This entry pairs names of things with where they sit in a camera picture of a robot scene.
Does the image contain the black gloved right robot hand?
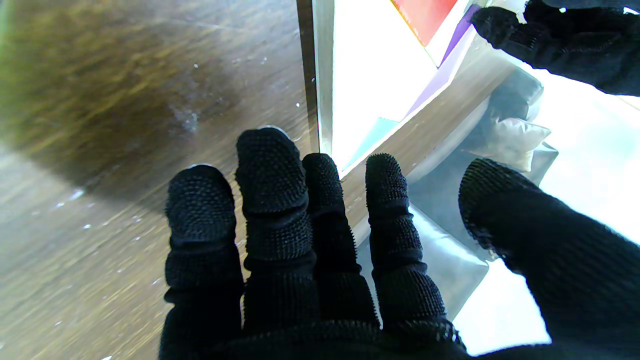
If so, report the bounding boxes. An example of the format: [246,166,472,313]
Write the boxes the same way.
[159,126,640,360]

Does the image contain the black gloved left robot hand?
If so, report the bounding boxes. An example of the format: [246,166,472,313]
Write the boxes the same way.
[470,0,640,97]

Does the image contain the purple tangram triangle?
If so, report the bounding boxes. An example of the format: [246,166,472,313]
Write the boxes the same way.
[400,5,481,121]

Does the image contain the large red tangram triangle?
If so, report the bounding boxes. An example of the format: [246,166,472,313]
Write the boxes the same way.
[391,0,458,47]

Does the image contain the small blue tangram triangle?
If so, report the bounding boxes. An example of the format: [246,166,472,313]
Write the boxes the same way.
[342,117,398,171]

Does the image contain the light wooden square tray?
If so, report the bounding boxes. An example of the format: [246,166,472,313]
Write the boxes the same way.
[312,0,488,178]

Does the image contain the white crumpled backdrop sheet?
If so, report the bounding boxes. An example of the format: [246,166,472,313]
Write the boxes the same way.
[450,65,640,357]

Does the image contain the dark brown leather sofa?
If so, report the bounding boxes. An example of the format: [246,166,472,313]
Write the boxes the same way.
[355,67,558,321]

